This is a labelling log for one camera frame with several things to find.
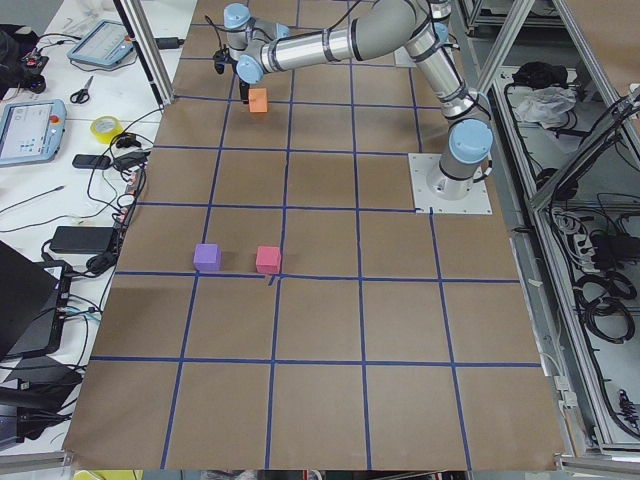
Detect black power adapter brick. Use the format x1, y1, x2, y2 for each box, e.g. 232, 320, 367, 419
50, 226, 115, 254

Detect yellow tape roll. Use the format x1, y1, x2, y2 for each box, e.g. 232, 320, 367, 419
90, 115, 124, 145

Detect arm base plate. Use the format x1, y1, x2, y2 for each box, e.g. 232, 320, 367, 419
408, 153, 493, 215
393, 47, 415, 68

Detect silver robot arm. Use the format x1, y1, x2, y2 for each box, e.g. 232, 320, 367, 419
213, 0, 494, 201

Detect black laptop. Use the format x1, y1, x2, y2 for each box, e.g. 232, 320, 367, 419
1, 243, 71, 360

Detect teach pendant tablet near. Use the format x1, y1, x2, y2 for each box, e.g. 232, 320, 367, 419
1, 99, 67, 167

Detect black handled scissors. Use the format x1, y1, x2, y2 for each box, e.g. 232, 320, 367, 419
69, 76, 94, 105

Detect aluminium frame post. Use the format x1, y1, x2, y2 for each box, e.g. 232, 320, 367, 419
113, 0, 174, 108

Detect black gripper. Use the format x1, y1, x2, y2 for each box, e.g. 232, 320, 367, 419
213, 45, 250, 104

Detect red foam cube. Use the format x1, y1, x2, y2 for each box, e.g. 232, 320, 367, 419
255, 245, 282, 275

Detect purple foam cube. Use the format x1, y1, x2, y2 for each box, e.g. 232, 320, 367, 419
193, 243, 222, 273

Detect teach pendant tablet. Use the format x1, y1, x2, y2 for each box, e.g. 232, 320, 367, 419
1, 99, 67, 167
67, 20, 134, 70

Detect orange foam cube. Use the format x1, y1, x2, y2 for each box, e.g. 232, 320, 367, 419
248, 88, 269, 113

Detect teach pendant tablet far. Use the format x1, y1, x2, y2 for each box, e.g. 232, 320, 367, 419
67, 20, 134, 70

